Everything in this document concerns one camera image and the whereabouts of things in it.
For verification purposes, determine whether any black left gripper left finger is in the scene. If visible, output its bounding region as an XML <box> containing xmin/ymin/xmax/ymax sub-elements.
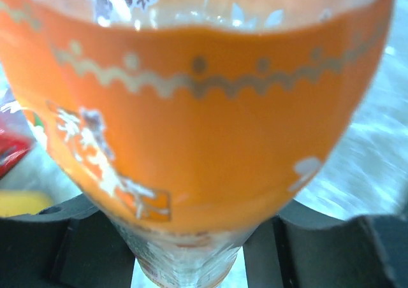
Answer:
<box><xmin>1</xmin><ymin>195</ymin><xmax>135</xmax><ymax>288</ymax></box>

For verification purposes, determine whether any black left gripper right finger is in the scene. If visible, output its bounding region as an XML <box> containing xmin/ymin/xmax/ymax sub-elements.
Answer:
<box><xmin>244</xmin><ymin>201</ymin><xmax>407</xmax><ymax>288</ymax></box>

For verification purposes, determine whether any orange juice plastic bottle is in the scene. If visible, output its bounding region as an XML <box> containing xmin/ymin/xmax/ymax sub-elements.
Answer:
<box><xmin>1</xmin><ymin>0</ymin><xmax>394</xmax><ymax>287</ymax></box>

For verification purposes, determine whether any yellow plastic basket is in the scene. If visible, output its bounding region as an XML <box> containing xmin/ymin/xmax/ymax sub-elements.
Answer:
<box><xmin>0</xmin><ymin>189</ymin><xmax>54</xmax><ymax>217</ymax></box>

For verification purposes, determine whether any red snack bag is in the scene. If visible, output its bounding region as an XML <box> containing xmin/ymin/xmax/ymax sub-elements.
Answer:
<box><xmin>1</xmin><ymin>101</ymin><xmax>35</xmax><ymax>178</ymax></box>

